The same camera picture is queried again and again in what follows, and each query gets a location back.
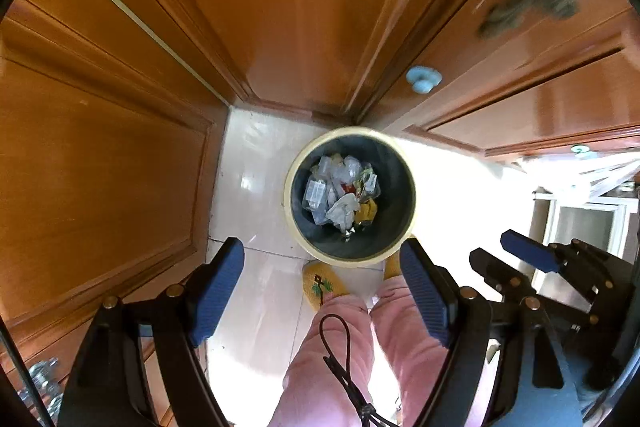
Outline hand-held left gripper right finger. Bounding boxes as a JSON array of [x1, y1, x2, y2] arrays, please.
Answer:
[[399, 238, 585, 427]]

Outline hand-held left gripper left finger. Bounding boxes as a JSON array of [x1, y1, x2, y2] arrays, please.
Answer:
[[57, 237, 246, 427]]

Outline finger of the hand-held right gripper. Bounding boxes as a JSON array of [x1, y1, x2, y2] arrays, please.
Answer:
[[469, 248, 592, 334], [501, 229, 632, 319]]

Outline cream round trash bin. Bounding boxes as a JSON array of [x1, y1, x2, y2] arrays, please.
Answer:
[[283, 125, 417, 268]]

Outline yellow slipper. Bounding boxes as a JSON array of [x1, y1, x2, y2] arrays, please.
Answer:
[[382, 234, 416, 280], [302, 261, 353, 313]]

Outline white framed door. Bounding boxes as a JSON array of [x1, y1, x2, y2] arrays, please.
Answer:
[[530, 187, 640, 288]]

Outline person's pink pants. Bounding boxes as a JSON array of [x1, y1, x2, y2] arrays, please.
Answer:
[[267, 277, 501, 427]]

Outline pile of discarded wrappers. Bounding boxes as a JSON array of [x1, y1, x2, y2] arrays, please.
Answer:
[[304, 153, 382, 235]]

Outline wooden kitchen cabinet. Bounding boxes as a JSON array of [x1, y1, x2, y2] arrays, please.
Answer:
[[0, 0, 640, 427]]

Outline metal hardware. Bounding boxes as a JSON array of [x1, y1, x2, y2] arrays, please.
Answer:
[[17, 357, 63, 408]]

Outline black cable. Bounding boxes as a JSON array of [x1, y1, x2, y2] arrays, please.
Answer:
[[319, 314, 401, 427]]

